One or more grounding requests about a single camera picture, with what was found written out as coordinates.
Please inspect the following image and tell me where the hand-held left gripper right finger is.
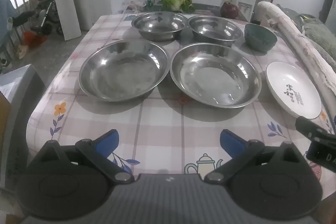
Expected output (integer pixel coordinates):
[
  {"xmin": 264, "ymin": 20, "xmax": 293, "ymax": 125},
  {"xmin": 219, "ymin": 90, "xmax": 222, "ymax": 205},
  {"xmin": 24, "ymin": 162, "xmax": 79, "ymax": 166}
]
[{"xmin": 203, "ymin": 129, "xmax": 307, "ymax": 184}]

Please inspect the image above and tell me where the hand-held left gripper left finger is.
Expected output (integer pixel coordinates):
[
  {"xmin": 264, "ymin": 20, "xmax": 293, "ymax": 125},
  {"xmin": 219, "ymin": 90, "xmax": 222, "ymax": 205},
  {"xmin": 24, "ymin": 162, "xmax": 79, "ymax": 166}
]
[{"xmin": 34, "ymin": 129, "xmax": 134, "ymax": 184}]

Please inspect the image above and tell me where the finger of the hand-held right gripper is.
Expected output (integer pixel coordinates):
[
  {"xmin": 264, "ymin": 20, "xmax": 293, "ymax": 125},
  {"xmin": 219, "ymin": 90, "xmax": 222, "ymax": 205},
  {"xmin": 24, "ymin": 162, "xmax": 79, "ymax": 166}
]
[{"xmin": 295, "ymin": 116, "xmax": 328, "ymax": 140}]

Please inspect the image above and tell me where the white printed ceramic plate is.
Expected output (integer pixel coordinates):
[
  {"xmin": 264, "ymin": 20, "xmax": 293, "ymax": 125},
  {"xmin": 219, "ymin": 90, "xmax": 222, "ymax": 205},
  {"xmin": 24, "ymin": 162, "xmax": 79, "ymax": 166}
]
[{"xmin": 266, "ymin": 61, "xmax": 322, "ymax": 119}]

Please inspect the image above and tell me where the large shallow steel plate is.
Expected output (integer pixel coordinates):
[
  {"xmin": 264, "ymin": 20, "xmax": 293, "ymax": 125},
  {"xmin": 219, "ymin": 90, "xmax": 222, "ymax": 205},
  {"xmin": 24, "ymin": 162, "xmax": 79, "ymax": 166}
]
[
  {"xmin": 79, "ymin": 40, "xmax": 170, "ymax": 102},
  {"xmin": 170, "ymin": 42, "xmax": 262, "ymax": 109}
]

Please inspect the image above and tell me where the green ceramic bowl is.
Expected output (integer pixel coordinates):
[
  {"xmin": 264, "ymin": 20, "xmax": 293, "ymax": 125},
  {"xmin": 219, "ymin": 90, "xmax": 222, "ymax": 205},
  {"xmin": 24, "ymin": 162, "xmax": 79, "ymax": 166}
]
[{"xmin": 244, "ymin": 24, "xmax": 278, "ymax": 53}]

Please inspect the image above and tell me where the deep steel bowl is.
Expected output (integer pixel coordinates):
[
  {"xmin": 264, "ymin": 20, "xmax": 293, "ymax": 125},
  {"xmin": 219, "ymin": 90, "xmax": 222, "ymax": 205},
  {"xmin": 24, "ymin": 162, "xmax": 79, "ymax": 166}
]
[
  {"xmin": 131, "ymin": 11, "xmax": 188, "ymax": 42},
  {"xmin": 188, "ymin": 15, "xmax": 243, "ymax": 47}
]

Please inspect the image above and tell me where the checked floral tablecloth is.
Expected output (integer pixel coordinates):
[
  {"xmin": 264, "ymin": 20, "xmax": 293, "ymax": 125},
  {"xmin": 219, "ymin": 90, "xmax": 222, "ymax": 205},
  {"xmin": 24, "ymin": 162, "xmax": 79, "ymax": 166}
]
[{"xmin": 26, "ymin": 13, "xmax": 336, "ymax": 188}]

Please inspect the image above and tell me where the green leaf pattern cushion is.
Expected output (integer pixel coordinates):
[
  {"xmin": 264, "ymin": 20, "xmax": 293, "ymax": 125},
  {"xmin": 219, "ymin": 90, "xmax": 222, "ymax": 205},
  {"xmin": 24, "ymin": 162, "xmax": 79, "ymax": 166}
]
[{"xmin": 302, "ymin": 14, "xmax": 336, "ymax": 67}]

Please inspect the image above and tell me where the white fringed cloth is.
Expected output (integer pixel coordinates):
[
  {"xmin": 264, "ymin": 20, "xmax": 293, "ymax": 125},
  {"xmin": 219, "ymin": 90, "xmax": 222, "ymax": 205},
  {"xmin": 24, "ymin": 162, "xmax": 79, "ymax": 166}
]
[{"xmin": 257, "ymin": 1, "xmax": 336, "ymax": 98}]

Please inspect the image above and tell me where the brown cardboard box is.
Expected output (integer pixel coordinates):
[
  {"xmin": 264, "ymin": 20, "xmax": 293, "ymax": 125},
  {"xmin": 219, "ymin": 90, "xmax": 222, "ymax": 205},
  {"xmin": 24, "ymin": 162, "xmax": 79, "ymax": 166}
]
[{"xmin": 0, "ymin": 91, "xmax": 12, "ymax": 151}]

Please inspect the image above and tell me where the dark red round fruit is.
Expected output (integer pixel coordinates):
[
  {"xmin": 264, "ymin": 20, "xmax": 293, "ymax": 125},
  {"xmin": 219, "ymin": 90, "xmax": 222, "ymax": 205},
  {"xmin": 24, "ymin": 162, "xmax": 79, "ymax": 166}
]
[{"xmin": 220, "ymin": 2, "xmax": 239, "ymax": 18}]

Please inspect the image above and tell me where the white water dispenser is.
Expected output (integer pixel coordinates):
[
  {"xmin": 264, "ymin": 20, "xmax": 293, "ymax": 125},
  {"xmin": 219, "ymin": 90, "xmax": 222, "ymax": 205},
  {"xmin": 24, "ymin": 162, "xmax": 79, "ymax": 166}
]
[{"xmin": 223, "ymin": 0, "xmax": 256, "ymax": 22}]

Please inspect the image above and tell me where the grey stroller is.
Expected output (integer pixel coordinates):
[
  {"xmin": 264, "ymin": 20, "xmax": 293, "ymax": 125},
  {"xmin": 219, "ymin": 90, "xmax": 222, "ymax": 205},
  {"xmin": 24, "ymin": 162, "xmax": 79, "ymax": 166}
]
[{"xmin": 30, "ymin": 0, "xmax": 63, "ymax": 35}]

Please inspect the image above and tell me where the green leafy cabbage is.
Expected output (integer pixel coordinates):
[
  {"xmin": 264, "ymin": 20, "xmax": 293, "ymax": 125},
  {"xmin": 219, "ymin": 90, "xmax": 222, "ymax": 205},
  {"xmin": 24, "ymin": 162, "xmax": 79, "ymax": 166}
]
[{"xmin": 161, "ymin": 0, "xmax": 195, "ymax": 13}]

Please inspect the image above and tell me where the black hanging glove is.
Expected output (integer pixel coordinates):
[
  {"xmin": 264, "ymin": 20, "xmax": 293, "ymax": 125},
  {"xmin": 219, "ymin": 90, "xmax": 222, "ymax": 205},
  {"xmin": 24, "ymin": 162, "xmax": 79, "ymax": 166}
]
[{"xmin": 12, "ymin": 11, "xmax": 36, "ymax": 28}]

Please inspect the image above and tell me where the blue patterned sheet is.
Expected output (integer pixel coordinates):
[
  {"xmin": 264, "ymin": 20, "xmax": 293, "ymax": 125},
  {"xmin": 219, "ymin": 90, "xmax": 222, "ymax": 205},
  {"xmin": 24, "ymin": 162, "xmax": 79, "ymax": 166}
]
[{"xmin": 0, "ymin": 0, "xmax": 17, "ymax": 43}]

